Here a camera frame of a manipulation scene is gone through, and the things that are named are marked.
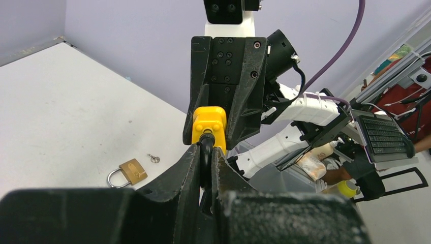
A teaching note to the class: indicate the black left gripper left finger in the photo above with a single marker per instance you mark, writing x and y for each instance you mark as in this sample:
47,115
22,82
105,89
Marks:
163,211

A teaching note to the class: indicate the black computer keyboard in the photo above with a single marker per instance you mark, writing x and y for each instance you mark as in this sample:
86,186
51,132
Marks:
382,137

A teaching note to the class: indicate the silver key with ring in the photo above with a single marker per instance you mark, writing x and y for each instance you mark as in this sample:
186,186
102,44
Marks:
154,159

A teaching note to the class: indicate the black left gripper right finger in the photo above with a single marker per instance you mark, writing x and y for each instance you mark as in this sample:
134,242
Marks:
244,215

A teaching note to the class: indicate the person in red shirt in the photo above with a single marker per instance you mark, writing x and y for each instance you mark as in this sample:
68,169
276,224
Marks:
416,126

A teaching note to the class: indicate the large brass padlock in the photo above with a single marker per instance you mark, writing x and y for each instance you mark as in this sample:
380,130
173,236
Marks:
131,170

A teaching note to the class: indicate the aluminium table frame rail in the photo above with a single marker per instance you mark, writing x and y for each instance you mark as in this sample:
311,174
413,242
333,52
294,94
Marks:
10,58

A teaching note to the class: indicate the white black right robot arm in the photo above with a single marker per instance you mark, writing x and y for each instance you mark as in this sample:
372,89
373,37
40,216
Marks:
315,119

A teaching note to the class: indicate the yellow black padlock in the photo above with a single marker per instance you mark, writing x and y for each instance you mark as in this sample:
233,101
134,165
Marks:
208,132

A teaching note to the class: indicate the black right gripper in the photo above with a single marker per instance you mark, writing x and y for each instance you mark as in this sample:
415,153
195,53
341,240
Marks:
243,76

